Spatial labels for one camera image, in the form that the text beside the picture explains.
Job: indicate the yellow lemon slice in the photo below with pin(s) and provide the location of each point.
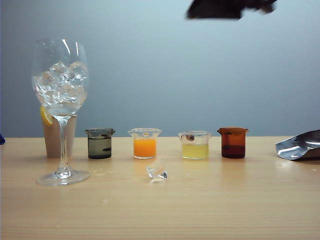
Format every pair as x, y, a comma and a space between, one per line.
46, 117

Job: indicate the amber brown measuring cup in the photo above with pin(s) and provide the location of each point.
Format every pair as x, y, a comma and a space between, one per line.
233, 145

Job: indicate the blue cloth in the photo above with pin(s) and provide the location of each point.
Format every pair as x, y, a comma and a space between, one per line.
1, 139

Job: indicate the beige paper cup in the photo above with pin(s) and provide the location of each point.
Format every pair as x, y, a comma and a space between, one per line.
52, 142

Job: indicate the clear wine glass with ice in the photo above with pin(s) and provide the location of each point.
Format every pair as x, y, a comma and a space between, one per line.
60, 82

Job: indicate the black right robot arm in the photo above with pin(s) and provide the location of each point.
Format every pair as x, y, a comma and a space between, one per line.
220, 8

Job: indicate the clear ice cube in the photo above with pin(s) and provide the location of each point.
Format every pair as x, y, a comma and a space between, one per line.
157, 171

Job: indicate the clear cup with yellow juice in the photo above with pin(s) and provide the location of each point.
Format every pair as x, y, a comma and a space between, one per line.
195, 150

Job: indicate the silver foil bag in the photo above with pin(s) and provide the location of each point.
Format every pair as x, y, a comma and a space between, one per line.
300, 146

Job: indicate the smoky grey measuring cup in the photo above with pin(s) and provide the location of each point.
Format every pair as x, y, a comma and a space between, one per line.
100, 147

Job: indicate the clear cup with orange juice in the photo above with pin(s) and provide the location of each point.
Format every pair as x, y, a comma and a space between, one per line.
145, 148

